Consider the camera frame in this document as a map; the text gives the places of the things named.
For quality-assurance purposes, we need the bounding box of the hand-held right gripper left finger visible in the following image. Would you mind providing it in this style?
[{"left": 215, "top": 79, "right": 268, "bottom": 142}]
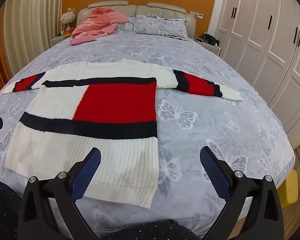
[{"left": 17, "top": 147, "right": 102, "bottom": 240}]

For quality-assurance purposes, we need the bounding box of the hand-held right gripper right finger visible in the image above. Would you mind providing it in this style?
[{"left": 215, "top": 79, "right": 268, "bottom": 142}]
[{"left": 199, "top": 145, "right": 285, "bottom": 240}]

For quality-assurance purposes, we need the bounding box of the white red navy knit sweater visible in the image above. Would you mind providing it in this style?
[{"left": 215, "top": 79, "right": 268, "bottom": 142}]
[{"left": 2, "top": 58, "right": 244, "bottom": 209}]

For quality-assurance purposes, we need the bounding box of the yellow stool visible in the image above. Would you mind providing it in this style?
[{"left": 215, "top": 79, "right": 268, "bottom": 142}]
[{"left": 277, "top": 169, "right": 298, "bottom": 208}]

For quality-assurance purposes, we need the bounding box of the beige nightstand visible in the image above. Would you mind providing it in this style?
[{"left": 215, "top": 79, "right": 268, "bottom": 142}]
[{"left": 51, "top": 31, "right": 74, "bottom": 48}]

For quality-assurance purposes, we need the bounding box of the beige pleated curtain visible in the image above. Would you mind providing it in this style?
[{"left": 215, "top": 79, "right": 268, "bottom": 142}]
[{"left": 0, "top": 0, "right": 65, "bottom": 67}]

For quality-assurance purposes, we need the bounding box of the grey butterfly duvet cover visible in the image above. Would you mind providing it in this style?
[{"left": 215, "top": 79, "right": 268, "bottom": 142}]
[{"left": 0, "top": 34, "right": 296, "bottom": 233}]

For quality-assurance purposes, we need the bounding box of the small pink pillow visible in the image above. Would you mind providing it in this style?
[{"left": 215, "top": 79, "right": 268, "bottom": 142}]
[{"left": 69, "top": 35, "right": 97, "bottom": 46}]

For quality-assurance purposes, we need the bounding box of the white nightstand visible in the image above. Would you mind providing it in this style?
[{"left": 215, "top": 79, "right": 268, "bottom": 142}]
[{"left": 194, "top": 36, "right": 221, "bottom": 56}]

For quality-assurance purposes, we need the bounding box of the white feather lamp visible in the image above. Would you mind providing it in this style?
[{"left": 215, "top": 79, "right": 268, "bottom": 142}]
[{"left": 61, "top": 8, "right": 77, "bottom": 30}]

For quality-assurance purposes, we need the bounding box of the black bag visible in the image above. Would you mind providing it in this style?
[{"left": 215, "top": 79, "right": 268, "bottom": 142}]
[{"left": 201, "top": 33, "right": 220, "bottom": 46}]

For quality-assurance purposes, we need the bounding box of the white panelled wardrobe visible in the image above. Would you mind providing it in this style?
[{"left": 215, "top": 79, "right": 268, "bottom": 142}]
[{"left": 212, "top": 0, "right": 300, "bottom": 152}]

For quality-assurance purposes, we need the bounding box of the pink blanket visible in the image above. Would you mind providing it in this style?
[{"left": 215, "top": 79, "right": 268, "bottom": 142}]
[{"left": 71, "top": 6, "right": 130, "bottom": 38}]

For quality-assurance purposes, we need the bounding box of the large grey butterfly pillow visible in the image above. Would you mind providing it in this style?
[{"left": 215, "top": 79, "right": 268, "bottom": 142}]
[{"left": 133, "top": 14, "right": 188, "bottom": 40}]

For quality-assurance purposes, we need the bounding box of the small grey butterfly pillow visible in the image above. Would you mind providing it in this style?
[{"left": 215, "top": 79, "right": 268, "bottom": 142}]
[{"left": 114, "top": 21, "right": 135, "bottom": 33}]

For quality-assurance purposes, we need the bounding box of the beige padded headboard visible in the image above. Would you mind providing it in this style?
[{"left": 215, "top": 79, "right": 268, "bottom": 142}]
[{"left": 76, "top": 1, "right": 196, "bottom": 40}]

